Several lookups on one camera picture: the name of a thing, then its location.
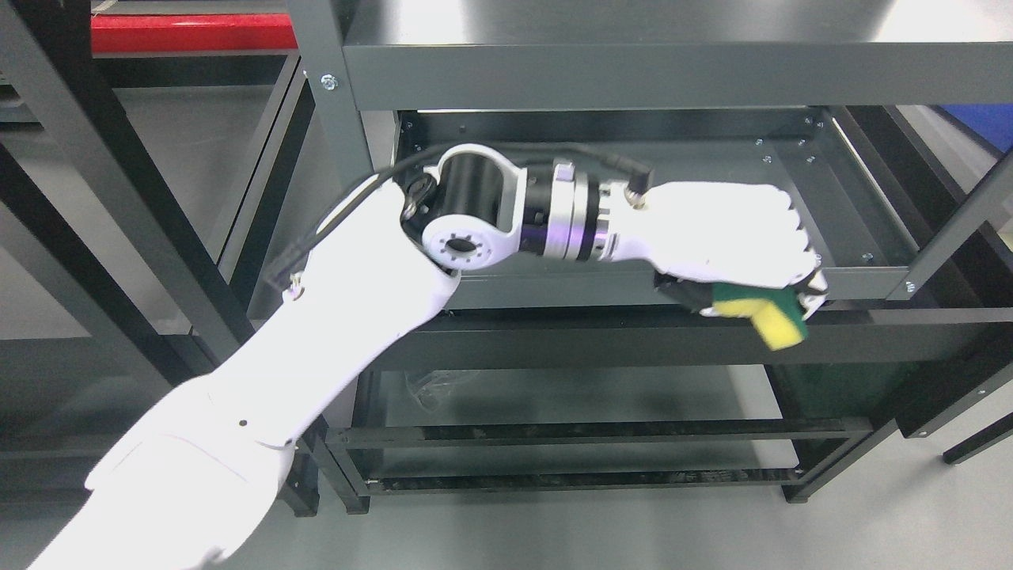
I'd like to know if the black metal shelf rack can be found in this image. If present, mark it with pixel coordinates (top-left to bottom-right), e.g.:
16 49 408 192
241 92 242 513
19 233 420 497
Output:
2 1 334 519

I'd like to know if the red bar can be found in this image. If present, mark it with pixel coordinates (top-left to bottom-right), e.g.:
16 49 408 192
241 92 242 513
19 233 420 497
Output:
90 13 298 55

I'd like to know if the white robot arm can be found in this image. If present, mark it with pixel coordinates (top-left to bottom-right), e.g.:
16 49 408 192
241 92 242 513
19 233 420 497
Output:
30 143 652 569

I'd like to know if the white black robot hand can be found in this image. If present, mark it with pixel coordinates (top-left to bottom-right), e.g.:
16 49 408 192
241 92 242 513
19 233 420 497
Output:
604 181 829 318

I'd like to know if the grey metal shelf unit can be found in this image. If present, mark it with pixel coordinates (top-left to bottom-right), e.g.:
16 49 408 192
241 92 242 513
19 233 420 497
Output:
288 1 1011 515

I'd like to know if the green yellow sponge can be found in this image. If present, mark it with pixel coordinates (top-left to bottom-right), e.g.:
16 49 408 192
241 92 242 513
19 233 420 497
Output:
699 283 808 352

